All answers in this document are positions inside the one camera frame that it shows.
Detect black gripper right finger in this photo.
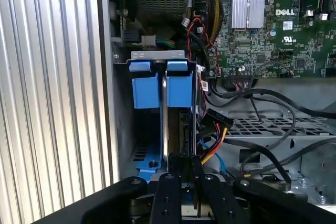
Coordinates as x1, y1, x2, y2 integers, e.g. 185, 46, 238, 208
193, 156, 336, 224

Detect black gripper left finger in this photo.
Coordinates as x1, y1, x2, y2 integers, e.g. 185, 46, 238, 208
34, 153, 195, 224

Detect blue disk wire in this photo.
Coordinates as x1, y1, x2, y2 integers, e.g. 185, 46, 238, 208
199, 140, 228, 179

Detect black connector coloured wires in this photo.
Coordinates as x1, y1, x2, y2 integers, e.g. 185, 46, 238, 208
198, 108, 235, 166

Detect hard disk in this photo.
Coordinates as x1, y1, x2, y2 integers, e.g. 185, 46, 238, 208
160, 60, 198, 162

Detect grey metal drive cage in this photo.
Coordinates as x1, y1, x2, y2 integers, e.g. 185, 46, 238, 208
209, 77, 336, 209

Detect open black PC case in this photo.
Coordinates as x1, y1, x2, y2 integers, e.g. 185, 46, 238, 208
96, 0, 336, 224

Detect green motherboard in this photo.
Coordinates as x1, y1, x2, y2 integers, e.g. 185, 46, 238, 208
194, 0, 336, 79

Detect silver chipset heatsink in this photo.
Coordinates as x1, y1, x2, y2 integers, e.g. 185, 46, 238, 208
231, 0, 266, 29

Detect red black twisted wire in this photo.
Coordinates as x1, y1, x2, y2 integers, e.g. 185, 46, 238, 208
186, 17, 219, 78

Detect yellow black braided wire bundle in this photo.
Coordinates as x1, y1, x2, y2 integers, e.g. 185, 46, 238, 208
205, 0, 224, 44

